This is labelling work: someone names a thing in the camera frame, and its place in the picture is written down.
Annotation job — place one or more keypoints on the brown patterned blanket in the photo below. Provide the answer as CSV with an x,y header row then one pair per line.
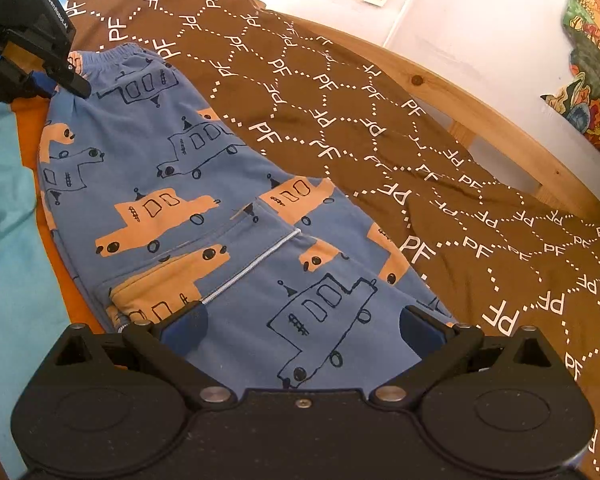
x,y
330,110

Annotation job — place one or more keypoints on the blue car print pants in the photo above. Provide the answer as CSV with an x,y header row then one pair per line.
x,y
260,280

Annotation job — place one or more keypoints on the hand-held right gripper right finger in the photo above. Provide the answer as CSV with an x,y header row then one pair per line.
x,y
420,332

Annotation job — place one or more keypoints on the colourful landscape wall poster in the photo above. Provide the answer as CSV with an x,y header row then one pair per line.
x,y
597,70

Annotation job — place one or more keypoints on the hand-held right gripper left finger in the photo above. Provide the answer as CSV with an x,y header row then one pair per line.
x,y
185,331

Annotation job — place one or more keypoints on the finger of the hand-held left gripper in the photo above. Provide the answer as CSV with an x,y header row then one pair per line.
x,y
70,80
15,82

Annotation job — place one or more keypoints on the wooden bed frame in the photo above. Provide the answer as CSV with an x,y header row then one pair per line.
x,y
430,80

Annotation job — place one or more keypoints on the white wall pipe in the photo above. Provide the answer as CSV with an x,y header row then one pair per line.
x,y
407,7

